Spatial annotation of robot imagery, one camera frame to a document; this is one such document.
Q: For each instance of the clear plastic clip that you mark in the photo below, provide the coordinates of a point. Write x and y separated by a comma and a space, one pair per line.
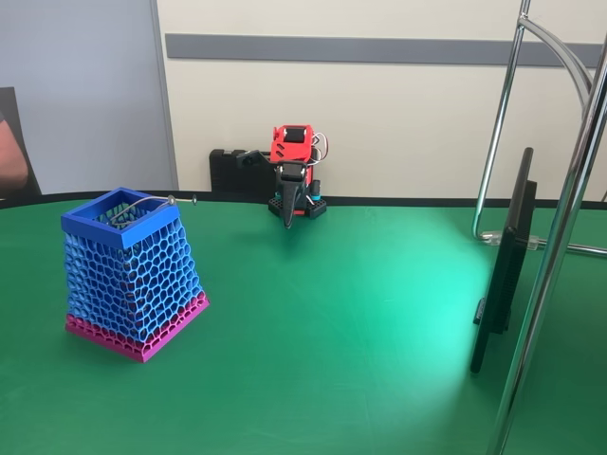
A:
531, 242

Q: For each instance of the black LED light panel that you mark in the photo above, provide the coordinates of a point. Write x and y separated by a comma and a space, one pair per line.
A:
507, 284

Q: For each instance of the green table cloth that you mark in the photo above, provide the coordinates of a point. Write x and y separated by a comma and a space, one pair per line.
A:
303, 369

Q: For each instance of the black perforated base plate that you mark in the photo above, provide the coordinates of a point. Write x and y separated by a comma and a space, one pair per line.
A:
315, 208

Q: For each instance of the black ribbed box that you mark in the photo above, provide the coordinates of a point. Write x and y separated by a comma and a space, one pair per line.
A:
225, 173

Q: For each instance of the black gripper camera board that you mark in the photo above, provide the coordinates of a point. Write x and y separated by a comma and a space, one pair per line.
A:
253, 158

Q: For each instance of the blue pink lattice basket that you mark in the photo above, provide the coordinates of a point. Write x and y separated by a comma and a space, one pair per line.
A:
133, 279

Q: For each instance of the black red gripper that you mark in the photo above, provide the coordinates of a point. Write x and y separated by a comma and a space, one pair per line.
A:
289, 182

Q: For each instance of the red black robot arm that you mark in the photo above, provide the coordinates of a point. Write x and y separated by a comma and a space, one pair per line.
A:
290, 149

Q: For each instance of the black chair back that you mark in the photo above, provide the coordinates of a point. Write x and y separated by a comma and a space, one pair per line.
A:
14, 102

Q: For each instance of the person's bare forearm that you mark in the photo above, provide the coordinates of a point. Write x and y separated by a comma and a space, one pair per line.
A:
10, 158

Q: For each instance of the chrome tube stand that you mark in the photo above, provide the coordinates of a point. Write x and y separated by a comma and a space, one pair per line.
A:
542, 303

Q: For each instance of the grey wall rail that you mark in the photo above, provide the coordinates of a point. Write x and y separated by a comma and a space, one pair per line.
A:
379, 49

